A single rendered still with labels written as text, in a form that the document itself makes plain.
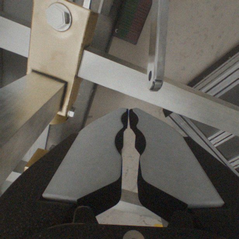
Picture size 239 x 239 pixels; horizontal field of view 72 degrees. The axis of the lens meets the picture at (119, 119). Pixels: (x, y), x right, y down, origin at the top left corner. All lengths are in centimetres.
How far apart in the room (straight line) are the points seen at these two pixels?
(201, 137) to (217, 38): 56
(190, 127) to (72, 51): 92
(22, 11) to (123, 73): 33
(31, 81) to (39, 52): 3
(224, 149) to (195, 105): 102
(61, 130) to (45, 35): 28
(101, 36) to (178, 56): 80
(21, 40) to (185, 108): 19
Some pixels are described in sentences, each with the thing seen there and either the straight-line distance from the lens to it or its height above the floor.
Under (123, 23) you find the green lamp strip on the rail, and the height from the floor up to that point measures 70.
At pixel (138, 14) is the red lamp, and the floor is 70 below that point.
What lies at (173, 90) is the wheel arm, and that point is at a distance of 20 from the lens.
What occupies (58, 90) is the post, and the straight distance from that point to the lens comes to 17.
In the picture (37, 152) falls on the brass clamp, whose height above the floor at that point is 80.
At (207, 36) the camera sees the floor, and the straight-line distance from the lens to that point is 112.
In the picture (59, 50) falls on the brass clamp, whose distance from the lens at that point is 19.
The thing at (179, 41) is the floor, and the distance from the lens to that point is 108.
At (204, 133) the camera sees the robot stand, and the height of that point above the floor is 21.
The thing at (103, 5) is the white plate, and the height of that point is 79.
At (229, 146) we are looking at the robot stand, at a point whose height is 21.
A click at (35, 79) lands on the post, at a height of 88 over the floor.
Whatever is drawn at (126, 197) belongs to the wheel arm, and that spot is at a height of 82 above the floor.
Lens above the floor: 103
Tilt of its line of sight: 60 degrees down
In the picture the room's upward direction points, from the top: 175 degrees counter-clockwise
